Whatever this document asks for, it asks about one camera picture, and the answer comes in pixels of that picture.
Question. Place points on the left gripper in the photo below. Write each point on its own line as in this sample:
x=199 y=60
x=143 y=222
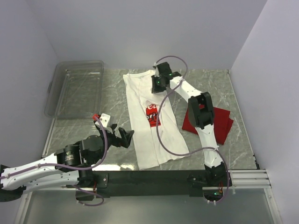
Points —
x=125 y=139

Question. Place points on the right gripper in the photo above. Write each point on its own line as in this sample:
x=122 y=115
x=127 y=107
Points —
x=154 y=89

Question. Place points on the white Coca-Cola t-shirt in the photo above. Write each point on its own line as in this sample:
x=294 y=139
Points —
x=143 y=108

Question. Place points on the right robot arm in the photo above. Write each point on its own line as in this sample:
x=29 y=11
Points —
x=200 y=115

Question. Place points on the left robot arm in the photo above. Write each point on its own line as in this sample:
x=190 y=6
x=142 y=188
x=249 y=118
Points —
x=73 y=163

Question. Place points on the black mounting base bar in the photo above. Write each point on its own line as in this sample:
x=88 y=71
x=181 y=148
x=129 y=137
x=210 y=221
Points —
x=147 y=183

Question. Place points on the clear plastic bin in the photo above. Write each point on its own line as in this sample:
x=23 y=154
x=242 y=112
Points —
x=75 y=90

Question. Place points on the folded red t-shirt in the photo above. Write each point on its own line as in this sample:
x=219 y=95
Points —
x=222 y=125

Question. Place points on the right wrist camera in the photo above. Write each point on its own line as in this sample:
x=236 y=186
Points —
x=156 y=67

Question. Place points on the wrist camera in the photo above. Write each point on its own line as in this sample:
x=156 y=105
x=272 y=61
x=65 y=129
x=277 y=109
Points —
x=105 y=119
x=156 y=67

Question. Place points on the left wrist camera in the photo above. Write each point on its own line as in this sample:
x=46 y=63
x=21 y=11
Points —
x=105 y=119

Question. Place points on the aluminium rail frame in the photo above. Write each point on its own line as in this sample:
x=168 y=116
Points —
x=156 y=197

